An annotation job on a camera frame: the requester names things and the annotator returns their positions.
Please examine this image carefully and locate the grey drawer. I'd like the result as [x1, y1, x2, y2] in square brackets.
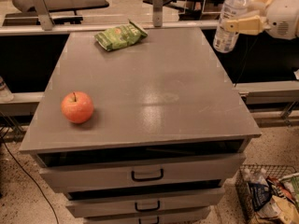
[40, 153, 246, 192]
[66, 188, 224, 218]
[84, 206, 210, 224]

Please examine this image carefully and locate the tan snack bag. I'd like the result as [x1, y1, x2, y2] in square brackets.
[257, 196, 299, 224]

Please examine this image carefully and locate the green snack bag in basket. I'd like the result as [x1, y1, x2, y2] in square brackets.
[279, 173, 299, 208]

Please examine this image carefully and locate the red snack bag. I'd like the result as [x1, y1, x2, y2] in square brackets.
[266, 176, 294, 203]

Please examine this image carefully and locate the grey drawer cabinet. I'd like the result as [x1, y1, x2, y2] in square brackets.
[19, 27, 262, 224]

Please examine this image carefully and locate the small bottle in basket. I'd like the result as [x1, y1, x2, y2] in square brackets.
[242, 168, 267, 185]

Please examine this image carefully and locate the wire basket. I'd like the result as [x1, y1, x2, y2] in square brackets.
[235, 164, 299, 224]

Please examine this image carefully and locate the bottom grey drawer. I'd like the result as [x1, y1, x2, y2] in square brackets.
[84, 206, 210, 224]

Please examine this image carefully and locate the middle grey drawer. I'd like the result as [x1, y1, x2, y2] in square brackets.
[66, 188, 224, 218]

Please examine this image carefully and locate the top grey drawer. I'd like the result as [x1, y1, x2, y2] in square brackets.
[40, 153, 246, 192]

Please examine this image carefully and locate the red apple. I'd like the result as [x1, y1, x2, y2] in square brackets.
[61, 91, 94, 124]

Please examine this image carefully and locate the black floor cable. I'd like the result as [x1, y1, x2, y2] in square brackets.
[0, 131, 60, 224]

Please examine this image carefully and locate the grey metal bracket left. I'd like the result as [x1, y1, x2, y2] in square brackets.
[1, 0, 55, 34]

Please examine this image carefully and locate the green jalapeno chip bag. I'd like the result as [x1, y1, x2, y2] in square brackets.
[94, 21, 148, 51]

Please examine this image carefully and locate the clear plastic water bottle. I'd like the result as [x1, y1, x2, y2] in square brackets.
[213, 0, 249, 53]

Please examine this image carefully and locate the dark blue snack bag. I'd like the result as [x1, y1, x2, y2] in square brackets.
[249, 183, 272, 211]

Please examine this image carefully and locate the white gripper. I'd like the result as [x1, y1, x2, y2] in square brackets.
[224, 0, 299, 40]

